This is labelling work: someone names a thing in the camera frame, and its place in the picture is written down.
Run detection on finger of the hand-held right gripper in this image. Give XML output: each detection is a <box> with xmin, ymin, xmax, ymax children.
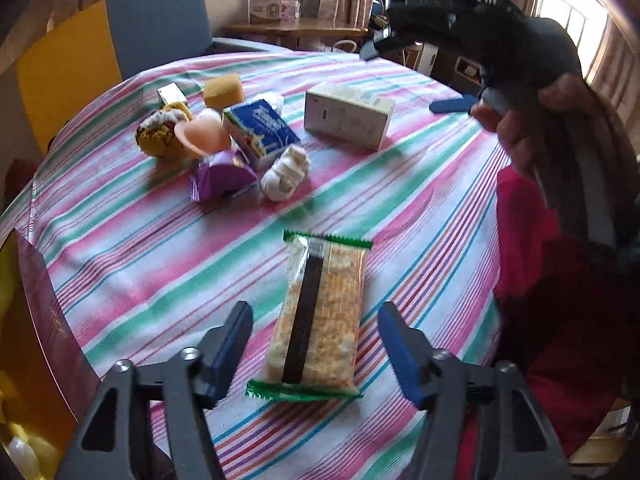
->
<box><xmin>429</xmin><ymin>87</ymin><xmax>501</xmax><ymax>116</ymax></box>
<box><xmin>359</xmin><ymin>25</ymin><xmax>436</xmax><ymax>62</ymax></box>

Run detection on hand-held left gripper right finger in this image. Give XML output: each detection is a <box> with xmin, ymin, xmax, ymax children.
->
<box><xmin>377</xmin><ymin>301</ymin><xmax>571</xmax><ymax>480</ymax></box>

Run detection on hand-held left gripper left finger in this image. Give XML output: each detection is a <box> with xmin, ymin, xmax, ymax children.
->
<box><xmin>55</xmin><ymin>301</ymin><xmax>256</xmax><ymax>480</ymax></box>

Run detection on green-edged rice cracker packet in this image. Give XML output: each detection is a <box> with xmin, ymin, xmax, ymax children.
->
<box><xmin>246</xmin><ymin>230</ymin><xmax>374</xmax><ymax>402</ymax></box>

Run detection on yellow striped sock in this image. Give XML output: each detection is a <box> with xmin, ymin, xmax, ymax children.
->
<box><xmin>136</xmin><ymin>101</ymin><xmax>193</xmax><ymax>162</ymax></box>

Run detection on person's right forearm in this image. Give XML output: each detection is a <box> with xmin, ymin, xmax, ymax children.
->
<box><xmin>494</xmin><ymin>164</ymin><xmax>626</xmax><ymax>311</ymax></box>

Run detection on person's right hand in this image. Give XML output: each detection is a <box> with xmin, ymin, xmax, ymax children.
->
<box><xmin>472</xmin><ymin>74</ymin><xmax>600</xmax><ymax>182</ymax></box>

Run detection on window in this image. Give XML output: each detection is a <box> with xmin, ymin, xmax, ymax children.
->
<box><xmin>537</xmin><ymin>0</ymin><xmax>610</xmax><ymax>83</ymax></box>

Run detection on white cardboard box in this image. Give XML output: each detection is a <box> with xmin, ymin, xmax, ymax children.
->
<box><xmin>304</xmin><ymin>81</ymin><xmax>396</xmax><ymax>152</ymax></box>

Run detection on wooden side desk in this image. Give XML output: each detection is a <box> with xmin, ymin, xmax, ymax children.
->
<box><xmin>222</xmin><ymin>19</ymin><xmax>371</xmax><ymax>52</ymax></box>

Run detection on white appliance box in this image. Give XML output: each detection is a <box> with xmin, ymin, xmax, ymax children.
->
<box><xmin>248</xmin><ymin>0</ymin><xmax>284</xmax><ymax>25</ymax></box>

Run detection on striped tablecloth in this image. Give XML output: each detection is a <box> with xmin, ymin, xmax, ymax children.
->
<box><xmin>0</xmin><ymin>50</ymin><xmax>516</xmax><ymax>480</ymax></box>

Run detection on blue tissue pack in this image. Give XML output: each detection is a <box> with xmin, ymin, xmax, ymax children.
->
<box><xmin>222</xmin><ymin>91</ymin><xmax>302</xmax><ymax>171</ymax></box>

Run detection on white rolled socks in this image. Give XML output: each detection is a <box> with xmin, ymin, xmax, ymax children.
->
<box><xmin>260</xmin><ymin>144</ymin><xmax>311</xmax><ymax>204</ymax></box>

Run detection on yellow sponge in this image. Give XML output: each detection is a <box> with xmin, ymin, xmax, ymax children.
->
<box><xmin>203</xmin><ymin>73</ymin><xmax>245</xmax><ymax>111</ymax></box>

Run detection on person's red jacket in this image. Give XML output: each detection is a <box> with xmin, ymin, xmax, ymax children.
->
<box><xmin>457</xmin><ymin>305</ymin><xmax>632</xmax><ymax>476</ymax></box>

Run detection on purple snack packet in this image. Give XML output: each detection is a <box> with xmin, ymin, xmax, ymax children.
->
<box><xmin>189</xmin><ymin>150</ymin><xmax>258</xmax><ymax>204</ymax></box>

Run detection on small green carton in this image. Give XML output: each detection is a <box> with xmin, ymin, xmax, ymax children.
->
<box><xmin>157</xmin><ymin>82</ymin><xmax>191</xmax><ymax>116</ymax></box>

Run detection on yellow plastic bag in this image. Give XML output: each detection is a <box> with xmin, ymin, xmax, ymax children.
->
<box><xmin>0</xmin><ymin>240</ymin><xmax>76</xmax><ymax>480</ymax></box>

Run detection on blue armchair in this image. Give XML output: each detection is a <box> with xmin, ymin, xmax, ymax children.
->
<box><xmin>106</xmin><ymin>0</ymin><xmax>281</xmax><ymax>81</ymax></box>

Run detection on yellow chair back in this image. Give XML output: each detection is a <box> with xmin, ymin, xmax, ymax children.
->
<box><xmin>17</xmin><ymin>0</ymin><xmax>123</xmax><ymax>141</ymax></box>

